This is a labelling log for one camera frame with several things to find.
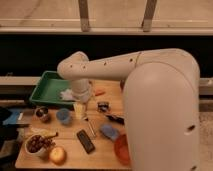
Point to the metal spoon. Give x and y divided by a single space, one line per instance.
90 126

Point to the yellow red apple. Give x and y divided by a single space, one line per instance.
57 155

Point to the small black metal clip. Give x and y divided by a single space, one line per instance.
103 107

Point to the orange bowl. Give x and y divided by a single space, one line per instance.
121 150

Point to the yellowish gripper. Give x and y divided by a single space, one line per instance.
80 110

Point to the blue sponge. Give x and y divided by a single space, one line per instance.
109 131

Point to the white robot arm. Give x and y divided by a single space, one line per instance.
160 102

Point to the yellow banana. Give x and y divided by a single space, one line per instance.
43 132

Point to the black handled knife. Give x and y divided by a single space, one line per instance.
115 119

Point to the white crumpled cloth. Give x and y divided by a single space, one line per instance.
66 95

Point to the blue box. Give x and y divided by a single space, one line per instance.
14 117

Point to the small metal cup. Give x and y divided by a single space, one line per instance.
43 114

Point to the black eraser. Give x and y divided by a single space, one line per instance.
85 141

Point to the orange carrot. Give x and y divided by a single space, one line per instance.
99 92

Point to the green plastic tray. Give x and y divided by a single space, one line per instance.
48 89

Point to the white bowl of grapes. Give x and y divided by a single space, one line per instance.
38 145

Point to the blue cup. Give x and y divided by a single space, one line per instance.
63 115

